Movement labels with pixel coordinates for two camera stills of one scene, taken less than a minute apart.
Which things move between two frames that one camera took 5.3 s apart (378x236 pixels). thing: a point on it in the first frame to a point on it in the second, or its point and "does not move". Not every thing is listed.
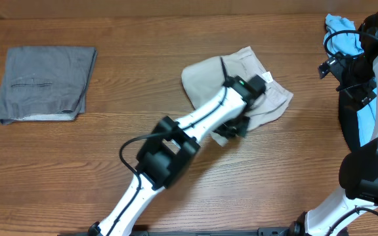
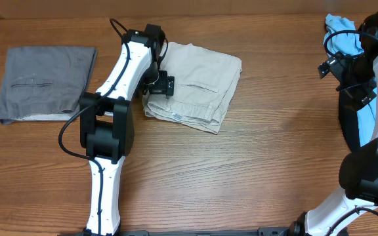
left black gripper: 241,127 to 165,84
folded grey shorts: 44,82 does not move
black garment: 350,101 does not move
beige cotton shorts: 204,78 to 204,80
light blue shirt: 342,35 does not move
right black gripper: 335,65 does not move
